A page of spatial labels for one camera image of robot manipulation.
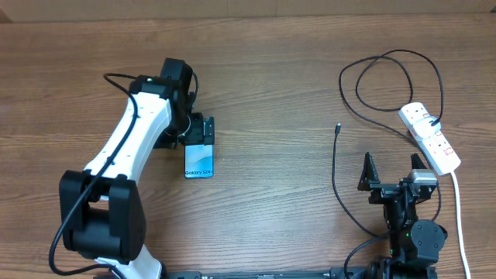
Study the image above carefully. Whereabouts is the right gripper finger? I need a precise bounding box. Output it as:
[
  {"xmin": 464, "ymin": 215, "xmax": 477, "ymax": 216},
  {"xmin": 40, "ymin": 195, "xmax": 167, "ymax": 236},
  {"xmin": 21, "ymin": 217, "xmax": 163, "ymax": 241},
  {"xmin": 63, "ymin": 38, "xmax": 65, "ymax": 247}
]
[
  {"xmin": 411, "ymin": 153, "xmax": 428, "ymax": 170},
  {"xmin": 357, "ymin": 152, "xmax": 380, "ymax": 191}
]

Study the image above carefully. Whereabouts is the Samsung Galaxy smartphone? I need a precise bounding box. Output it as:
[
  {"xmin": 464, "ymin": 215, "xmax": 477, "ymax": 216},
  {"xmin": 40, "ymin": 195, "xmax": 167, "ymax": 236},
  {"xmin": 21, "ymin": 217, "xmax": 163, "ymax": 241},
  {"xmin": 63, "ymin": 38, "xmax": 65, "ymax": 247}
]
[{"xmin": 184, "ymin": 145, "xmax": 214, "ymax": 179}]

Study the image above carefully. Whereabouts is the black USB charging cable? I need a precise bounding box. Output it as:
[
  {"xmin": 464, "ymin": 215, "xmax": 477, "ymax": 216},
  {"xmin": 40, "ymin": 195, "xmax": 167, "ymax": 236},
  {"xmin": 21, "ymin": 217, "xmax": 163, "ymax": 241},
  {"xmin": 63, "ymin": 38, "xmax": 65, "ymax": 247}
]
[{"xmin": 332, "ymin": 49, "xmax": 445, "ymax": 238}]

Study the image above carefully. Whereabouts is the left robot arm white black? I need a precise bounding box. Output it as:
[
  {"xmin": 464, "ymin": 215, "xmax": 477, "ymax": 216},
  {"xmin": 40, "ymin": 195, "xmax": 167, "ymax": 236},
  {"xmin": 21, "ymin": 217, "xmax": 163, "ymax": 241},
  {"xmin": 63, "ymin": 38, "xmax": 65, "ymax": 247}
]
[{"xmin": 49, "ymin": 58, "xmax": 215, "ymax": 278}]

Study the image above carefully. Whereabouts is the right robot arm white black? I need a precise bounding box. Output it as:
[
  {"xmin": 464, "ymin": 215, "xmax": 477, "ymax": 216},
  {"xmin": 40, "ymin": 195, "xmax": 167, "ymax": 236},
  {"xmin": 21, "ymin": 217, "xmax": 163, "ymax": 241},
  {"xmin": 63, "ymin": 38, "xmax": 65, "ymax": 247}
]
[{"xmin": 343, "ymin": 153, "xmax": 448, "ymax": 278}]

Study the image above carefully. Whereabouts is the white charger plug adapter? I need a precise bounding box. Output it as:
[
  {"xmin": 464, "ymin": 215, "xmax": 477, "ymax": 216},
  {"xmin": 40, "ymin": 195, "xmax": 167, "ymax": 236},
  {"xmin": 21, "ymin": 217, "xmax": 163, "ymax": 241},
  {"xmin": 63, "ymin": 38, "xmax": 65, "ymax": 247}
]
[{"xmin": 410, "ymin": 116, "xmax": 441, "ymax": 141}]

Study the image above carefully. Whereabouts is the white power strip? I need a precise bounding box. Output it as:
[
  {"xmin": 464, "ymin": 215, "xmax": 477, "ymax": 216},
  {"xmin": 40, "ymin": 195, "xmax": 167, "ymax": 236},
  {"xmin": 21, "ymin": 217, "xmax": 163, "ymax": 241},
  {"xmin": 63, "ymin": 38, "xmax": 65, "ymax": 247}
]
[{"xmin": 398, "ymin": 102, "xmax": 461, "ymax": 175}]

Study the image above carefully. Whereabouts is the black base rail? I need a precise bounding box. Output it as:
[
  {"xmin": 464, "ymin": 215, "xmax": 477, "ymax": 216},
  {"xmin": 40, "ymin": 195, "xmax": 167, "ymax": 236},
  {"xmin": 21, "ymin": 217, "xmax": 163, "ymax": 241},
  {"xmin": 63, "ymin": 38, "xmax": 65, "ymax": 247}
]
[{"xmin": 165, "ymin": 267, "xmax": 346, "ymax": 279}]

